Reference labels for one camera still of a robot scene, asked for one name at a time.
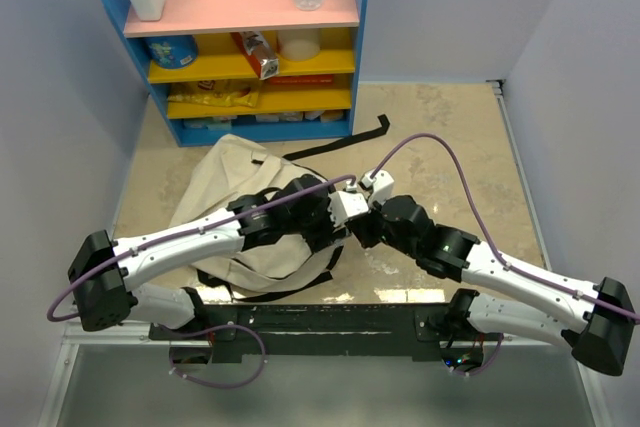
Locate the beige canvas backpack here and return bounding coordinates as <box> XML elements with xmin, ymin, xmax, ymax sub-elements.
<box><xmin>168</xmin><ymin>114</ymin><xmax>391</xmax><ymax>304</ymax></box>

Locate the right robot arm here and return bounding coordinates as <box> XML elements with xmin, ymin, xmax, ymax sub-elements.
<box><xmin>347</xmin><ymin>194</ymin><xmax>639</xmax><ymax>377</ymax></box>

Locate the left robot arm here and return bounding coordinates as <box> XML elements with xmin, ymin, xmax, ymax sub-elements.
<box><xmin>68</xmin><ymin>175</ymin><xmax>343</xmax><ymax>339</ymax></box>

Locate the yellow chips bag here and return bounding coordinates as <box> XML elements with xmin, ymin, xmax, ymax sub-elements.
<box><xmin>168</xmin><ymin>79</ymin><xmax>262</xmax><ymax>108</ymax></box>

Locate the white packets bottom shelf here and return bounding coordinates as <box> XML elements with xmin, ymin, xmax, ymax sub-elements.
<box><xmin>182</xmin><ymin>110</ymin><xmax>346</xmax><ymax>130</ymax></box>

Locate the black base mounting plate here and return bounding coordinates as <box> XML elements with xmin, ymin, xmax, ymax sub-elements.
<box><xmin>148</xmin><ymin>302</ymin><xmax>506</xmax><ymax>364</ymax></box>

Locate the red silver snack packet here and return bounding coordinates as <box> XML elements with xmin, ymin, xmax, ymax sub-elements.
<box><xmin>231</xmin><ymin>31</ymin><xmax>280</xmax><ymax>80</ymax></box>

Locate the white cylindrical container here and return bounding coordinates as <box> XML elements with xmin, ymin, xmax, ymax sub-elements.
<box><xmin>277</xmin><ymin>29</ymin><xmax>321</xmax><ymax>62</ymax></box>

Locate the blue shelf unit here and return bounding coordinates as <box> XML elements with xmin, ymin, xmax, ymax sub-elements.
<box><xmin>101</xmin><ymin>0</ymin><xmax>367</xmax><ymax>147</ymax></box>

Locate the blue snack cup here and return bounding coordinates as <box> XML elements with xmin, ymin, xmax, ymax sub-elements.
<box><xmin>144</xmin><ymin>35</ymin><xmax>199</xmax><ymax>70</ymax></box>

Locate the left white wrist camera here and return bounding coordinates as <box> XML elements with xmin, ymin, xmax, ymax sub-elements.
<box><xmin>328</xmin><ymin>191</ymin><xmax>369</xmax><ymax>227</ymax></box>

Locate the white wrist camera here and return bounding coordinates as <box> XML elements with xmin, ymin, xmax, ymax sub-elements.
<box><xmin>359</xmin><ymin>170</ymin><xmax>394</xmax><ymax>207</ymax></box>
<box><xmin>328</xmin><ymin>191</ymin><xmax>369</xmax><ymax>227</ymax></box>

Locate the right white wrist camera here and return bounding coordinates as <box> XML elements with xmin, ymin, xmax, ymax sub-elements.
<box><xmin>359</xmin><ymin>170</ymin><xmax>394</xmax><ymax>207</ymax></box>

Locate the aluminium frame rail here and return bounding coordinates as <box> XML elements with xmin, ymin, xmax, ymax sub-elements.
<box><xmin>63</xmin><ymin>302</ymin><xmax>592</xmax><ymax>347</ymax></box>

